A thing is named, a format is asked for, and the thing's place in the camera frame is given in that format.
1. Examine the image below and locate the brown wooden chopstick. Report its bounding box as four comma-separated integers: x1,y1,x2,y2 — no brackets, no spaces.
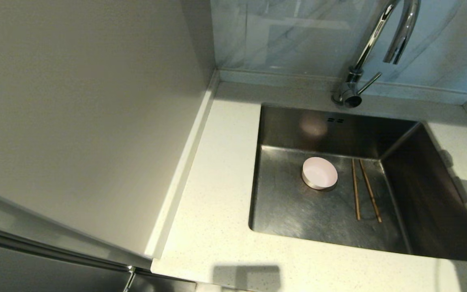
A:
351,159,362,221
359,159,383,223

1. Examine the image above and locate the pink plastic bowl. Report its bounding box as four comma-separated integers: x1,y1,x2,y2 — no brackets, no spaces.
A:
301,157,338,190

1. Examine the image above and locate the stainless steel sink basin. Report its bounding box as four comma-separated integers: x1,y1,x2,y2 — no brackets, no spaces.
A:
248,104,467,262

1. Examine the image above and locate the chrome gooseneck faucet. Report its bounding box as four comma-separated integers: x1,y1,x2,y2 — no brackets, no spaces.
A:
331,0,421,109

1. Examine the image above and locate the dark grey cabinet front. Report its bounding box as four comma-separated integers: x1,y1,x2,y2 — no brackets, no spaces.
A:
0,182,197,292

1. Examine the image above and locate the metal cabinet handle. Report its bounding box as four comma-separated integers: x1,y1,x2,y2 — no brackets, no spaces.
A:
122,265,137,292

